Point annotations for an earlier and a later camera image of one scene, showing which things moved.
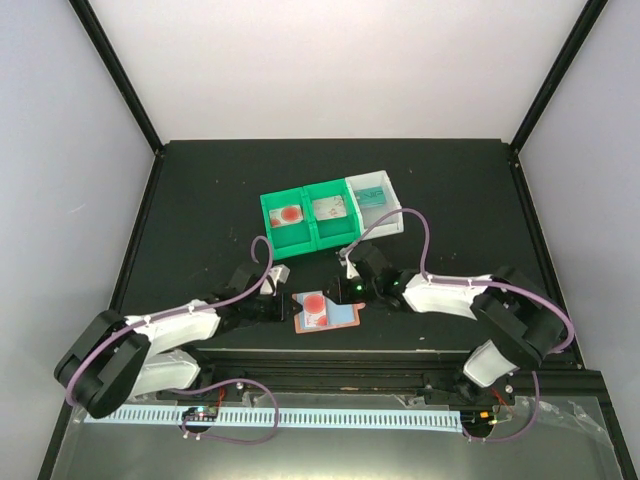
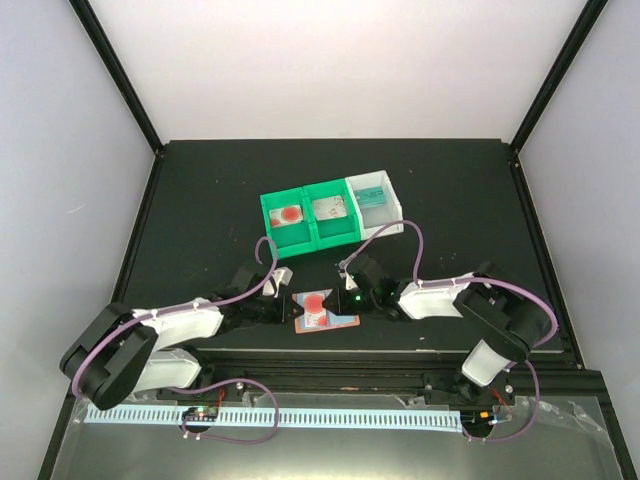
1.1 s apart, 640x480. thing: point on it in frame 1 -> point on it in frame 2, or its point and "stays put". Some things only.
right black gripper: x=341 y=295 -> x=340 y=303
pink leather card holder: x=321 y=313 stays put
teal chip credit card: x=370 y=196 stays put
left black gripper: x=281 y=315 stays put
